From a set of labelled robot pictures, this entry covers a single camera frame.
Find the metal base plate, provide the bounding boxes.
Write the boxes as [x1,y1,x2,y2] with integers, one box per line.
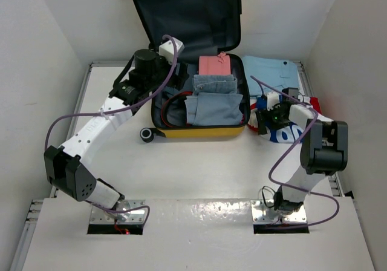
[89,200,147,225]
[250,200,308,226]

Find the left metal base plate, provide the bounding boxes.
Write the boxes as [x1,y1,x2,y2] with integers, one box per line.
[89,200,147,225]

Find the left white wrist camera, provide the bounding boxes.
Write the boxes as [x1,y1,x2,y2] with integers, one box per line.
[158,38,184,65]

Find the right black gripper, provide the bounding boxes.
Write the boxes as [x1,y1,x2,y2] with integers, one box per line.
[256,104,290,135]

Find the purple cable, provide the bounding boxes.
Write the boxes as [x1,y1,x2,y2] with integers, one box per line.
[44,34,178,227]
[250,76,340,230]

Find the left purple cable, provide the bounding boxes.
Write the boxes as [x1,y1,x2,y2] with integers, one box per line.
[44,34,178,227]

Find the pink towel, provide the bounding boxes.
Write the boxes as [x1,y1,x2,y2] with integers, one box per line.
[239,112,246,125]

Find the red white blue shirt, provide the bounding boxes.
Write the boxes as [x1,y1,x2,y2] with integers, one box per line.
[247,94,321,144]

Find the red and black headphones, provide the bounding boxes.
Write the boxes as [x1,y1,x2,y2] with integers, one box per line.
[160,91,194,129]

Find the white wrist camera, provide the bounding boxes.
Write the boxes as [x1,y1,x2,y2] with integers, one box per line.
[158,38,184,65]
[262,91,281,111]

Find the yellow suitcase with grey lining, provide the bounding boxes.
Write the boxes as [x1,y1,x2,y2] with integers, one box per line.
[133,0,250,143]

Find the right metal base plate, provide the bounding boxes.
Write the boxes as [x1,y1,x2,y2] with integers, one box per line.
[250,200,308,226]

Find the light blue folded shirt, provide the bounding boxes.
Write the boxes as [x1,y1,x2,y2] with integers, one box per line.
[241,56,299,97]

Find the light blue denim jeans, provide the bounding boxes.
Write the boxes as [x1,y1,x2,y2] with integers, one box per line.
[185,74,243,126]

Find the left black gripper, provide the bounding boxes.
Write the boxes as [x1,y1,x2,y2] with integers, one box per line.
[143,46,187,91]

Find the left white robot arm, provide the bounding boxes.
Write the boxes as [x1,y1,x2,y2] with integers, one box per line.
[44,49,178,211]

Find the pink cosmetic case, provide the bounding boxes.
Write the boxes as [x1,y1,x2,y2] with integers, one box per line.
[198,52,231,76]

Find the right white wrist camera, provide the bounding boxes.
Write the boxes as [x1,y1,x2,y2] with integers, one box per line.
[262,91,281,111]

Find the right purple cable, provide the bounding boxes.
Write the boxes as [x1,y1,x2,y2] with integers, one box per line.
[250,76,340,230]

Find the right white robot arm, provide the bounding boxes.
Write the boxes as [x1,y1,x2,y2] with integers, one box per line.
[254,88,348,214]

